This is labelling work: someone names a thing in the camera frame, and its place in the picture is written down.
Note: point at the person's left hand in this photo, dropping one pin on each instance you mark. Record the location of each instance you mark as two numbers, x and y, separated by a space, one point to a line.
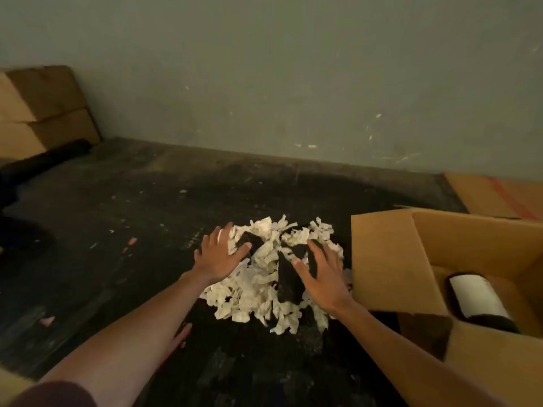
216 258

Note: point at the person's right hand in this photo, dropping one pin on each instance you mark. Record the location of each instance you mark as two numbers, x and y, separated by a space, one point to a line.
328 288

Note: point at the pile of white paper shreds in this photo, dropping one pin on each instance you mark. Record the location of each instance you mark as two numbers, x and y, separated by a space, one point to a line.
254 288

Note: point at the brown cardboard box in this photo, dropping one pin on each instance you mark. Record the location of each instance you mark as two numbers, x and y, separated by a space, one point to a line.
390 258

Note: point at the person's left forearm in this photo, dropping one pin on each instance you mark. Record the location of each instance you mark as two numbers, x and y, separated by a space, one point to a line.
127 347

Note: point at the person's right forearm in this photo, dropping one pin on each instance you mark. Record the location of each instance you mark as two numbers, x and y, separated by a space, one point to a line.
403 364

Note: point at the flattened red-printed cardboard sheet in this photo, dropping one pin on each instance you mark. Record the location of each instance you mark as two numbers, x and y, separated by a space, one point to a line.
488 194

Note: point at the dark scuffed table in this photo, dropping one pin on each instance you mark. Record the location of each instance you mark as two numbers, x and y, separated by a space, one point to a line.
127 199

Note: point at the dark bottle with white label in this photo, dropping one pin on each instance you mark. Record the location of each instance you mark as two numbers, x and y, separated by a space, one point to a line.
477 296

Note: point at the maroon sleeve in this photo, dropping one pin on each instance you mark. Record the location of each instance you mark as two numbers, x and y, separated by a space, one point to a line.
55 396

